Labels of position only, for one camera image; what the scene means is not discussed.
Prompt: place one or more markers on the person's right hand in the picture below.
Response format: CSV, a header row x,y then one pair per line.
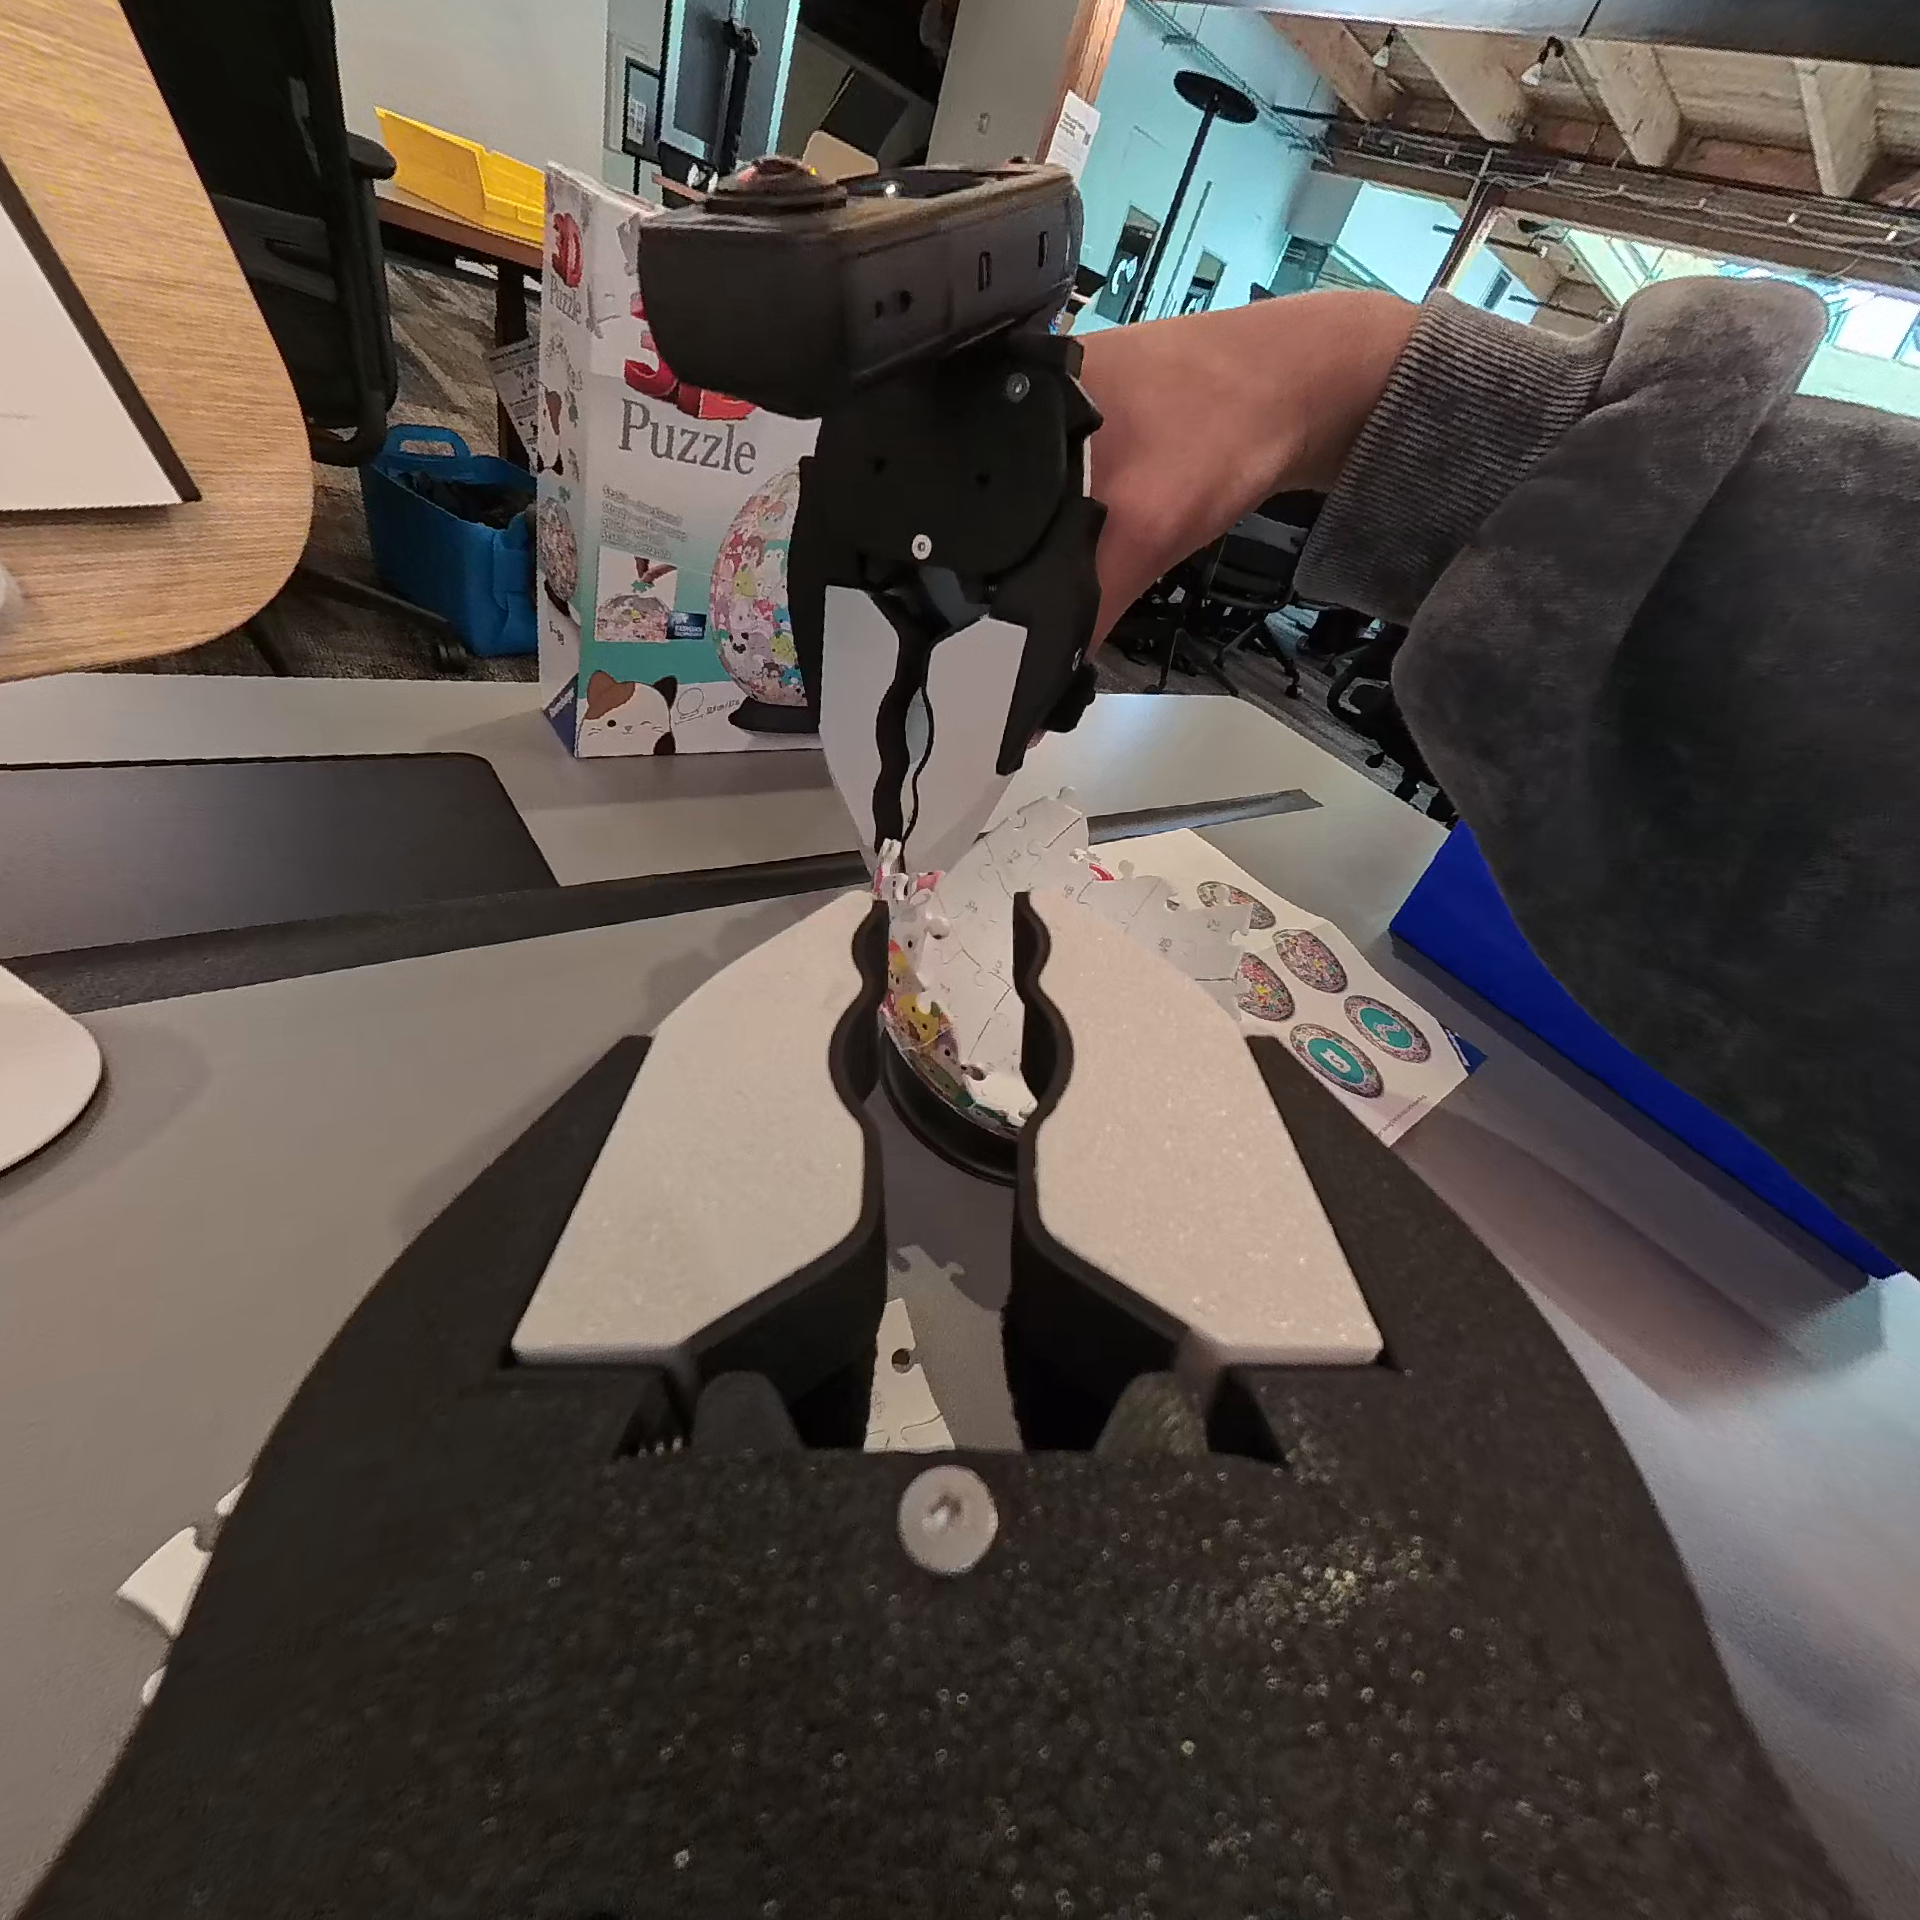
x,y
1231,406

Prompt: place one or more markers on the brown wooden desk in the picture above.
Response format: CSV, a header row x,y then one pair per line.
x,y
480,260

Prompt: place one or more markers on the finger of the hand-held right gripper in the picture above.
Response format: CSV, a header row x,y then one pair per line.
x,y
855,675
975,704

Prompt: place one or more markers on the person's right forearm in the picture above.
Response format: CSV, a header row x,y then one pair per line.
x,y
1652,600

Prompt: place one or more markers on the printed cardboard puzzle box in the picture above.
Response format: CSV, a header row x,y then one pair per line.
x,y
661,495

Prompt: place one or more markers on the black floor lamp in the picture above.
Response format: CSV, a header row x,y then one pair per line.
x,y
1214,92

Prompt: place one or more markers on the black round ball stand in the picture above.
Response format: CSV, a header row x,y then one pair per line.
x,y
960,1152

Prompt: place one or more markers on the blue plastic tray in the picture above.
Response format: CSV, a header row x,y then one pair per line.
x,y
1576,1036

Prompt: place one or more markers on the printed instruction sheet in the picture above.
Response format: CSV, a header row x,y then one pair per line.
x,y
60,375

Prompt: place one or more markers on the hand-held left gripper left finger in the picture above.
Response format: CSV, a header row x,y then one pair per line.
x,y
692,1172

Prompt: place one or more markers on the half-built colourful puzzle ball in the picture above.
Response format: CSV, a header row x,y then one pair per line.
x,y
960,974

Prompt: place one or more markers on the yellow parts bin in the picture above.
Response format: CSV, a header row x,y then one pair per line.
x,y
465,173

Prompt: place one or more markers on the white printed instruction leaflet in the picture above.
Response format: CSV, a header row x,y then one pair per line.
x,y
1350,1021

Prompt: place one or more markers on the black rounded table panel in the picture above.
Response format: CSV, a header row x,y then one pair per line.
x,y
225,839

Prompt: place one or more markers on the wooden document stand board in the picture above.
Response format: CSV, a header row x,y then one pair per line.
x,y
182,301

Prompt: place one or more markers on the scattered pile of puzzle pieces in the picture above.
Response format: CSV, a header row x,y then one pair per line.
x,y
902,1381

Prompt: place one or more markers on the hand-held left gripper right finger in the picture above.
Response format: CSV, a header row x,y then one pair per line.
x,y
1200,1172

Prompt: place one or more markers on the blue fabric tote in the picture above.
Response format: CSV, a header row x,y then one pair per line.
x,y
450,557

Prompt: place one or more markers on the black office chair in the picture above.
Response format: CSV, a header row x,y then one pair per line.
x,y
254,150

